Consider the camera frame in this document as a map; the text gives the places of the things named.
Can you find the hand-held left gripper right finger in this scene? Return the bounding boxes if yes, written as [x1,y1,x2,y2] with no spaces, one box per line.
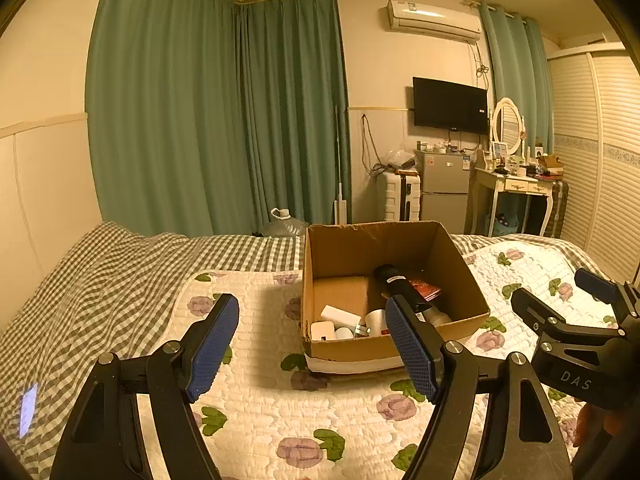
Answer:
[385,294,573,480]

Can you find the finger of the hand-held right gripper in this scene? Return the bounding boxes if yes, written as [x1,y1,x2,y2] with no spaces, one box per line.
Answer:
[574,267,640,327]
[511,287,632,343]

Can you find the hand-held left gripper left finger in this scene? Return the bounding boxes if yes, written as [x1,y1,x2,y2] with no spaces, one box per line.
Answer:
[50,292,241,480]

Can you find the white plastic bottle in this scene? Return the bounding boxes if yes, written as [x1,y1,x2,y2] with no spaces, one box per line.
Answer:
[365,309,392,336]

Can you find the pink patterned packet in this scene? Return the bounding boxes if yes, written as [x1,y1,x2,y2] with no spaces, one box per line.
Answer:
[407,277,444,304]

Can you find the black remote control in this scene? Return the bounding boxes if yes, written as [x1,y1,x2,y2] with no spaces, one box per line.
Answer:
[375,264,427,311]

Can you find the white charger block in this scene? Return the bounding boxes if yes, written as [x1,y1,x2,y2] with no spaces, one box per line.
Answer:
[310,320,337,344]

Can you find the brown cardboard box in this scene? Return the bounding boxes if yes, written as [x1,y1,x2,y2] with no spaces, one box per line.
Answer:
[300,220,492,376]

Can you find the person's right hand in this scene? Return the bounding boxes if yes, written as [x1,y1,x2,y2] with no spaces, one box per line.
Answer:
[574,402,627,467]

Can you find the floral quilted blanket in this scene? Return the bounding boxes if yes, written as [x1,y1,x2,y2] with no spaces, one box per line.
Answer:
[170,240,626,480]

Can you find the dark suitcase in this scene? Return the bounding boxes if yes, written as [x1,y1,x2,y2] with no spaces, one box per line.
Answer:
[542,180,570,239]

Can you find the blue bag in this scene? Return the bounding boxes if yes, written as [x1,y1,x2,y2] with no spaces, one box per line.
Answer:
[487,210,522,237]

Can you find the white slatted wardrobe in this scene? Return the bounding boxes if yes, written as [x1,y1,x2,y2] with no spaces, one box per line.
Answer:
[547,42,640,271]

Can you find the white dressing table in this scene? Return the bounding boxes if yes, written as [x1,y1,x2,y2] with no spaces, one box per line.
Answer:
[472,164,557,237]

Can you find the clear water jug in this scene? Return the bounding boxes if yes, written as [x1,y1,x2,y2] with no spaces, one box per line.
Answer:
[262,207,309,239]

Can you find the white suitcase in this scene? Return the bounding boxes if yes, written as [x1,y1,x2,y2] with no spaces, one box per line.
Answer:
[377,170,423,223]

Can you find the white flat mop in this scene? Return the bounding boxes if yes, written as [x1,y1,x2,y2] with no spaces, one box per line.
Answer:
[332,105,352,226]

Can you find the silver small fridge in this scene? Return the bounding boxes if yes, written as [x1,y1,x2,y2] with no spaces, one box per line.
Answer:
[420,150,473,223]

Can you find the white oval vanity mirror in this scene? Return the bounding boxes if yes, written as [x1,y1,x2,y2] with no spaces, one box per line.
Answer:
[491,97,524,154]

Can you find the smartphone with lit screen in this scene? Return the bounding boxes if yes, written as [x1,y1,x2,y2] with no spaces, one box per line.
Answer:
[19,382,40,439]

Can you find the clear plastic bag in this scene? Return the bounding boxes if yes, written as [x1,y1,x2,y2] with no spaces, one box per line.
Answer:
[382,149,417,171]

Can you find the narrow green curtain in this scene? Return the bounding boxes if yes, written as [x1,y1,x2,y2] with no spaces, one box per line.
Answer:
[480,2,556,161]

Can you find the green corner curtain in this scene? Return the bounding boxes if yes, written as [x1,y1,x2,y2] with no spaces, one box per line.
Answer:
[235,0,351,235]

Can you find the wide green curtain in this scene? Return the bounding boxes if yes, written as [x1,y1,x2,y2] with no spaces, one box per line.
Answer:
[85,0,247,238]

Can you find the white air conditioner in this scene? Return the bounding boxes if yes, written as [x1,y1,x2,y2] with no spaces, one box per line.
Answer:
[386,0,482,45]

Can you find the hanging wall cables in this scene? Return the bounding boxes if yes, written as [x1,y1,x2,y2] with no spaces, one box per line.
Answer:
[361,112,382,182]

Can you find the black wall television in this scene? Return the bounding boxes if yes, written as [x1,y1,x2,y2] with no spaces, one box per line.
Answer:
[412,76,489,136]

